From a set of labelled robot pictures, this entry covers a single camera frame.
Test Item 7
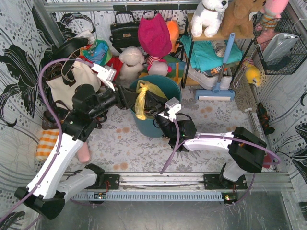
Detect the yellow trash bag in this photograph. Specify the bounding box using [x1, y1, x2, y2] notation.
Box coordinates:
[134, 80, 168, 120]

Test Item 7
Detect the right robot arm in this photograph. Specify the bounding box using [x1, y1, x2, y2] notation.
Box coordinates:
[144, 91, 266, 190]

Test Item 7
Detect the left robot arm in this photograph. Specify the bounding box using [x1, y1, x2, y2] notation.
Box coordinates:
[15, 84, 138, 220]

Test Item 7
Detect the teal trash bin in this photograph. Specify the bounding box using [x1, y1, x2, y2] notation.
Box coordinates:
[129, 74, 182, 138]

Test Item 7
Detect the brown patterned bag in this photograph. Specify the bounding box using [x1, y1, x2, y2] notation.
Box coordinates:
[42, 100, 108, 130]

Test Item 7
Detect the cream canvas tote bag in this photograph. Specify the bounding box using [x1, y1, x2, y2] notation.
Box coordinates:
[45, 61, 101, 110]

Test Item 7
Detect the magenta cloth bag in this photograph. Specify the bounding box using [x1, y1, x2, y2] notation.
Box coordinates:
[138, 13, 172, 58]

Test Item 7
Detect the red clothing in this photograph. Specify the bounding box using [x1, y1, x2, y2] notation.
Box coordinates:
[99, 56, 123, 82]

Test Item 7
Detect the pink head plush doll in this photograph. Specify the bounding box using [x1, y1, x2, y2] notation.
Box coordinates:
[146, 55, 172, 76]

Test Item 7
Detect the cream plush lamb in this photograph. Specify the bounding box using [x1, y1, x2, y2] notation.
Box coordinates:
[119, 46, 145, 81]

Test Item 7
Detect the rainbow folded cloth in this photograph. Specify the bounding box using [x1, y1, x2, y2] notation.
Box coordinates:
[139, 55, 186, 84]

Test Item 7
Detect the colorful printed cloth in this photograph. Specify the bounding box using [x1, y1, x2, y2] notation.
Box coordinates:
[79, 40, 112, 66]

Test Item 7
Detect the white storage box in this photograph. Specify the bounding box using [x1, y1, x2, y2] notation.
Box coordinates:
[188, 69, 232, 90]

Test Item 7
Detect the black leather handbag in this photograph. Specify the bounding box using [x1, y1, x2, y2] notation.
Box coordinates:
[109, 11, 141, 53]

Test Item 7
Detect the blue floor mop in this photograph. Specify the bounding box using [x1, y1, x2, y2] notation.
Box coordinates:
[195, 33, 236, 101]

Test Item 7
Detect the teal folded cloth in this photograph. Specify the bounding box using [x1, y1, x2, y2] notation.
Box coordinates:
[190, 41, 243, 71]

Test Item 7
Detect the pink sponge roll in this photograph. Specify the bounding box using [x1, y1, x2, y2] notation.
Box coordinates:
[77, 142, 91, 163]

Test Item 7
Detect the orange plush toy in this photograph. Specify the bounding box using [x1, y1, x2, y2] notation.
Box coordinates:
[166, 21, 179, 53]

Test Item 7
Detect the black round hat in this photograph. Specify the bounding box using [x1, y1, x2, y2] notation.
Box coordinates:
[52, 37, 89, 61]

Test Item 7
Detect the orange checkered towel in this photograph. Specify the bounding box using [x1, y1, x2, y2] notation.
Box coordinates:
[35, 129, 59, 161]

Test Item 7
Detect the yellow plush toy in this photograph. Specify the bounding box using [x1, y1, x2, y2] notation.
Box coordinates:
[242, 58, 260, 87]

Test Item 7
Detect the white plush dog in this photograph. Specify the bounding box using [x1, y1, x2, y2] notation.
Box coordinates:
[191, 0, 229, 38]

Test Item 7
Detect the black orange cloth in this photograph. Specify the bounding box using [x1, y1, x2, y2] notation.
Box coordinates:
[257, 102, 275, 136]

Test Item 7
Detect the brown teddy bear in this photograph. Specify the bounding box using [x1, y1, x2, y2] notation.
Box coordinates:
[221, 0, 266, 37]

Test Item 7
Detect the silver foil pouch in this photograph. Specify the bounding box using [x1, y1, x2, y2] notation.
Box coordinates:
[262, 33, 300, 62]

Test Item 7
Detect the pink plush toy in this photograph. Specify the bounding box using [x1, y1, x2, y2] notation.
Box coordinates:
[256, 0, 289, 30]

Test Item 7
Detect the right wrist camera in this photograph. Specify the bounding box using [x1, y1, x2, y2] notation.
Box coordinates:
[159, 97, 182, 122]

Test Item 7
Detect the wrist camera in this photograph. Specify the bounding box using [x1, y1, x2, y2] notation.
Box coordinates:
[159, 97, 182, 122]
[91, 64, 116, 91]

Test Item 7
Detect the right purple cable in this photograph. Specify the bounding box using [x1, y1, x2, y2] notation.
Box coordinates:
[160, 119, 282, 204]

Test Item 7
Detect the purple cable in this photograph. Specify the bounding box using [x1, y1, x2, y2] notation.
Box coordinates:
[160, 119, 282, 204]
[0, 59, 96, 230]

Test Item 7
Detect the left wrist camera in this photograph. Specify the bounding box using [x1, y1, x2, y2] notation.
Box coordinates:
[91, 64, 116, 91]

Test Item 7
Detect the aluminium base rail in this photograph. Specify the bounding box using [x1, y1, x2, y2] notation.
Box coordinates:
[72, 172, 294, 202]

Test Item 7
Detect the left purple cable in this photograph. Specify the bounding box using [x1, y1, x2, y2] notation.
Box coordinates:
[0, 59, 96, 230]

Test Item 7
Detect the black wire basket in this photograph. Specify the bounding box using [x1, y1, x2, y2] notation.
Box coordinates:
[253, 11, 307, 75]

